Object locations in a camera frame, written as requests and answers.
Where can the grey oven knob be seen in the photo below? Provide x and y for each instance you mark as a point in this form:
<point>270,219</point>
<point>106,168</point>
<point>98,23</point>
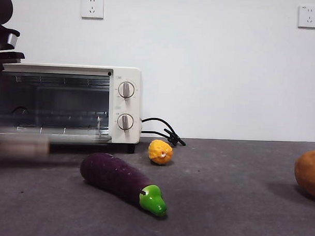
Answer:
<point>125,122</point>
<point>126,90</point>

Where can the brown potato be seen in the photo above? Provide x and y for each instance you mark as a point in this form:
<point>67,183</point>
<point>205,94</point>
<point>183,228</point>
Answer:
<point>309,175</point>

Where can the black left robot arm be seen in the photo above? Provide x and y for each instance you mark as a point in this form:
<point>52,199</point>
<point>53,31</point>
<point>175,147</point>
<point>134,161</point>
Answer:
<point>3,6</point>

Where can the cream toaster oven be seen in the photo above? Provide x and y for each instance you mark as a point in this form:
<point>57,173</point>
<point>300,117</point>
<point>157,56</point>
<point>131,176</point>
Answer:
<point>126,106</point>

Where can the purple toy eggplant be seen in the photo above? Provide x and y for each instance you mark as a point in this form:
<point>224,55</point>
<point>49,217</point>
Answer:
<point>114,176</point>

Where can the white wall socket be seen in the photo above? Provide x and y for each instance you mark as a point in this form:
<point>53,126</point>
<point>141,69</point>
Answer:
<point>92,7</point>
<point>309,17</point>

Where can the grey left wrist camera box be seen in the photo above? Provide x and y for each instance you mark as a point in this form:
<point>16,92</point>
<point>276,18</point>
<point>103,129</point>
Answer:
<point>12,39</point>

